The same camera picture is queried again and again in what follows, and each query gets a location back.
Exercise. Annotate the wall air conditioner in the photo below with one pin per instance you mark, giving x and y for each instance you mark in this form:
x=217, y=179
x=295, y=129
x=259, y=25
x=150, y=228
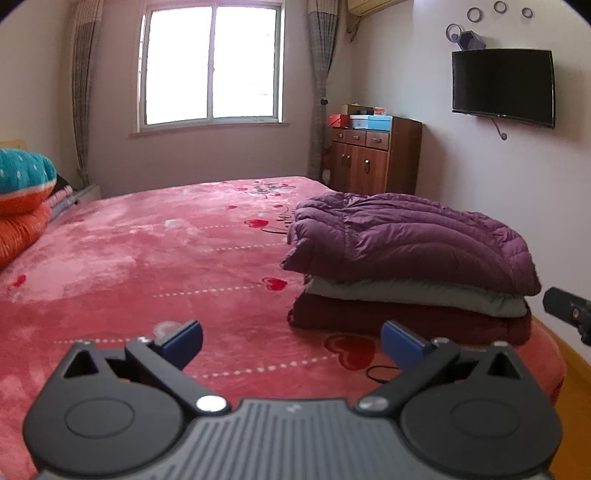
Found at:
x=361, y=8

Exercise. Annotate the window with white frame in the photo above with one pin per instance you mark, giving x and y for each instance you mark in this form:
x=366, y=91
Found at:
x=209, y=63

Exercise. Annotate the black wall television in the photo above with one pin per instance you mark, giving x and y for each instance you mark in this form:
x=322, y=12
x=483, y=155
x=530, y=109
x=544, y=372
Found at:
x=515, y=84

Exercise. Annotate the right plaid curtain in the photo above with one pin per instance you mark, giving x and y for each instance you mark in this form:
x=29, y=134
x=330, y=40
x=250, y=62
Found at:
x=323, y=24

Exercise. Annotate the orange teal folded quilt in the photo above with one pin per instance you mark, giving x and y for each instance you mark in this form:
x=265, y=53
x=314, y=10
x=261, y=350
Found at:
x=27, y=180

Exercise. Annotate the round wall decorations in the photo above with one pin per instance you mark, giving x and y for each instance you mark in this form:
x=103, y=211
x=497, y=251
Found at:
x=469, y=39

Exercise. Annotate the blue box on dresser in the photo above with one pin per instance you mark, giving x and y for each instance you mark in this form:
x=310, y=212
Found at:
x=371, y=122

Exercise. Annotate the dark red jacket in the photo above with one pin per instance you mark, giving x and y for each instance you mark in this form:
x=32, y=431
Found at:
x=313, y=312

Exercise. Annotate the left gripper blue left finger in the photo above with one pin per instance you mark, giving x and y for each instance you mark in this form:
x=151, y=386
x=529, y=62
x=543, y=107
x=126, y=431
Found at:
x=160, y=363

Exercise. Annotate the light green quilted jacket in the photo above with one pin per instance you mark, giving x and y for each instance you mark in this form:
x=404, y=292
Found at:
x=425, y=293

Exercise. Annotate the plaid curtain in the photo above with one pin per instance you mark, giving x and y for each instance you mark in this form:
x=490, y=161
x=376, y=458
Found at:
x=87, y=21
x=323, y=24

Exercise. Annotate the folded clothes stack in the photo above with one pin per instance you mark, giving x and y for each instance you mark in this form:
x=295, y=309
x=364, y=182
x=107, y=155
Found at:
x=60, y=199

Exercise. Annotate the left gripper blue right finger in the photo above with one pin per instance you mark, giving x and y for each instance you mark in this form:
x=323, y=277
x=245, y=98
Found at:
x=421, y=362

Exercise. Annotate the brown wooden dresser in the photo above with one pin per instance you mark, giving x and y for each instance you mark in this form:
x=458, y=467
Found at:
x=370, y=161

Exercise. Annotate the red box on dresser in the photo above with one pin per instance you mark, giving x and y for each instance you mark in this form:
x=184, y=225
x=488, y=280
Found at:
x=338, y=120

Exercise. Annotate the left plaid curtain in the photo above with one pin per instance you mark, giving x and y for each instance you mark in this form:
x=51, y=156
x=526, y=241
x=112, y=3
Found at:
x=87, y=21

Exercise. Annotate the purple down jacket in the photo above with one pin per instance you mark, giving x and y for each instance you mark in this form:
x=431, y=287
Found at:
x=353, y=237

